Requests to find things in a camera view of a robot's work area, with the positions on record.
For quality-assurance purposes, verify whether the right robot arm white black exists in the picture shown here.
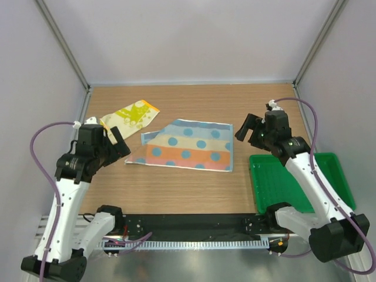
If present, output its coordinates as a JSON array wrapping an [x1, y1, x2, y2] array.
[[235, 110, 370, 263]]

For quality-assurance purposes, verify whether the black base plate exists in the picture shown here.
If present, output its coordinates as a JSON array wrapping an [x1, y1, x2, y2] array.
[[124, 213, 287, 242]]

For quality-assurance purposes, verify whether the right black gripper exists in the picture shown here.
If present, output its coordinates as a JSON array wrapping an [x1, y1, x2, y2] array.
[[234, 113, 274, 152]]

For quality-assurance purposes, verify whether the aluminium frame post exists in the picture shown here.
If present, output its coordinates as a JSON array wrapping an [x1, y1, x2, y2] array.
[[34, 0, 90, 92], [293, 0, 348, 88]]

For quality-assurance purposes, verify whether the yellow green printed towel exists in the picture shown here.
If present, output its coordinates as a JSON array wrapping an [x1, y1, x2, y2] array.
[[99, 100, 160, 139]]

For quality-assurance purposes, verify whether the left aluminium frame post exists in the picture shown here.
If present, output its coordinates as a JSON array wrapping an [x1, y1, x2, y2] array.
[[34, 0, 90, 92]]

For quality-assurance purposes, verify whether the perforated metal cable rail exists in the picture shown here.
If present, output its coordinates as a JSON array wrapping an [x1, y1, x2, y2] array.
[[96, 239, 269, 251]]

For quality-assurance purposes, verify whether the green plastic tray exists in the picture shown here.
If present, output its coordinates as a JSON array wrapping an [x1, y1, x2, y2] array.
[[249, 153, 357, 214]]

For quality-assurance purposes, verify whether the blue polka dot towel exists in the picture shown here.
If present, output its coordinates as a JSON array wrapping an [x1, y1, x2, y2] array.
[[125, 119, 234, 172]]

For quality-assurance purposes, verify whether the right aluminium frame post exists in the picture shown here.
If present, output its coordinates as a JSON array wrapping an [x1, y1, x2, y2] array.
[[293, 0, 348, 88]]

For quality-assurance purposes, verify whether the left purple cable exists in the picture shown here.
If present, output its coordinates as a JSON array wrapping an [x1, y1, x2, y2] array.
[[29, 120, 153, 278]]

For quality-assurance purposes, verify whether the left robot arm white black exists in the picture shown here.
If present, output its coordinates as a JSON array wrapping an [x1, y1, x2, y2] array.
[[21, 117, 130, 281]]

